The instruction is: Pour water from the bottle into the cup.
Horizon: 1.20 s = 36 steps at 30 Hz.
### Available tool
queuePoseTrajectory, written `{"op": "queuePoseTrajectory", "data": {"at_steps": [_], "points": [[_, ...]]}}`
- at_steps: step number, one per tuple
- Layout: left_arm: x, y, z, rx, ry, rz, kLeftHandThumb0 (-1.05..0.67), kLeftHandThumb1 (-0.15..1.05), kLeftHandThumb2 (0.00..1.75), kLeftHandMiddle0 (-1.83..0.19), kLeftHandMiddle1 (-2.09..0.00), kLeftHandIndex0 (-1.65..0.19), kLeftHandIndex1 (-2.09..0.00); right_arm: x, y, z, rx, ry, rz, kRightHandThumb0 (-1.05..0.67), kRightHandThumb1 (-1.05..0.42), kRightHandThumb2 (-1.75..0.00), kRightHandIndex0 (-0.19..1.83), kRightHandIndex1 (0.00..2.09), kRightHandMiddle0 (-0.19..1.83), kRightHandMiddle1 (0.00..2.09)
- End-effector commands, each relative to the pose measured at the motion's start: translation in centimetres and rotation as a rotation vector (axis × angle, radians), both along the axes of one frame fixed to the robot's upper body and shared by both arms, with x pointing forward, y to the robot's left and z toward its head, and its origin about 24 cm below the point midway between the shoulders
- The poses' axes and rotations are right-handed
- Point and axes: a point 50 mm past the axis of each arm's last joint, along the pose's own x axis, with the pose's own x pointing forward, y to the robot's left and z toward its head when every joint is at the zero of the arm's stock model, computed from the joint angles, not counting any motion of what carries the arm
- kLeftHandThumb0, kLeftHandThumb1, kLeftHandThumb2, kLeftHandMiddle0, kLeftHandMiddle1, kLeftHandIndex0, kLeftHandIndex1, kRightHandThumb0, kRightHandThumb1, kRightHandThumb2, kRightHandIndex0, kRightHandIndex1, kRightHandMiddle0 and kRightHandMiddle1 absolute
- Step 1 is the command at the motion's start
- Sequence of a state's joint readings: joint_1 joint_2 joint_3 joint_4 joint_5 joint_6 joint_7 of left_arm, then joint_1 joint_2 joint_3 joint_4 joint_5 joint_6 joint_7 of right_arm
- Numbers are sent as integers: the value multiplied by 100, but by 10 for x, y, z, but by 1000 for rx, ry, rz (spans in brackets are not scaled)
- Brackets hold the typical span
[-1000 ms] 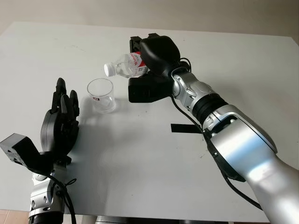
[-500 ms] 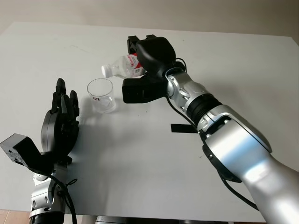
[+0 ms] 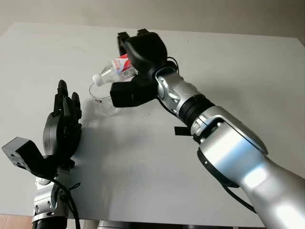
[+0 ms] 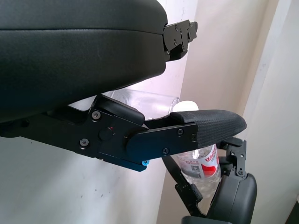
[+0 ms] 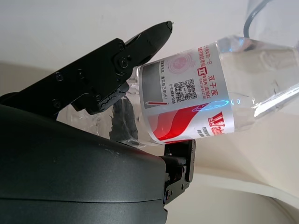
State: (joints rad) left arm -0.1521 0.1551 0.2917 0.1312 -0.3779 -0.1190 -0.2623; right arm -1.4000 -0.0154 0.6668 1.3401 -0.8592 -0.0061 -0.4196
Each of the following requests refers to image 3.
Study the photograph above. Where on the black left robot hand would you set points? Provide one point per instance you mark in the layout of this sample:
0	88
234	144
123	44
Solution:
59	133

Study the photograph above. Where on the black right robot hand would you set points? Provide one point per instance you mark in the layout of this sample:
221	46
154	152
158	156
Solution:
150	50

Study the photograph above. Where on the clear plastic water bottle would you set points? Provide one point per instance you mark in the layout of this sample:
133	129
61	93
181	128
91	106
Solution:
112	71

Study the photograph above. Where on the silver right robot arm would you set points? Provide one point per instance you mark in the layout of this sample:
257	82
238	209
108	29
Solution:
228	148

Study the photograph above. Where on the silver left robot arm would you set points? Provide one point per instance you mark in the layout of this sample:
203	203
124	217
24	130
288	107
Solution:
47	202

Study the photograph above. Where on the clear glass cup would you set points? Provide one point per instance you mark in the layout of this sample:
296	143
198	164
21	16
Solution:
104	105

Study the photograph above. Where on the black tape strip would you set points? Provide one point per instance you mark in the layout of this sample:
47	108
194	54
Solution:
182	131

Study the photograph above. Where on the dark robot torso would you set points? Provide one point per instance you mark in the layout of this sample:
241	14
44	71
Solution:
166	225

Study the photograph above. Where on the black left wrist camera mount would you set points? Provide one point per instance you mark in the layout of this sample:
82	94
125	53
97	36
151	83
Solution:
26	155

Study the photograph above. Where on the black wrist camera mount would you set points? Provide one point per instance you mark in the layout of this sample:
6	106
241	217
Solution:
124	95
26	155

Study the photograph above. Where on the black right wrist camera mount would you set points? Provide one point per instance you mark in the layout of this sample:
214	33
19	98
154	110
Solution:
124	95

